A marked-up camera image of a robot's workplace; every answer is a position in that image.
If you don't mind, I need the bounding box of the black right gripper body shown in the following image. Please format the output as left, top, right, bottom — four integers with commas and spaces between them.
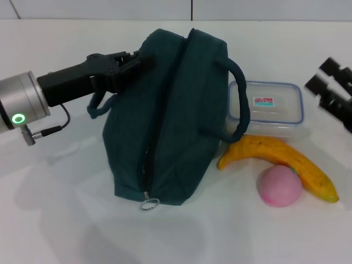
320, 80, 352, 129

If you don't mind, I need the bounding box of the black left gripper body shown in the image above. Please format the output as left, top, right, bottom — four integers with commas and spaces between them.
36, 53, 122, 108

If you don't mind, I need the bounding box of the clear plastic food container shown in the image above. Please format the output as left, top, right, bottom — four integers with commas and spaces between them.
227, 80, 306, 141

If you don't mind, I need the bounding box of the dark teal insulated lunch bag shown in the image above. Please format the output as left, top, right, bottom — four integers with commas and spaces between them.
86, 27, 251, 212

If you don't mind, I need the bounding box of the yellow banana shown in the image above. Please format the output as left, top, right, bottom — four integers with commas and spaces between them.
217, 134, 340, 205

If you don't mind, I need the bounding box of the pink peach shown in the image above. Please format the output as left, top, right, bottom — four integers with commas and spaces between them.
256, 164, 304, 207

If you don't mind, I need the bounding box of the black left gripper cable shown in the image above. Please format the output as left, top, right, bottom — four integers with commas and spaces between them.
21, 103, 71, 140

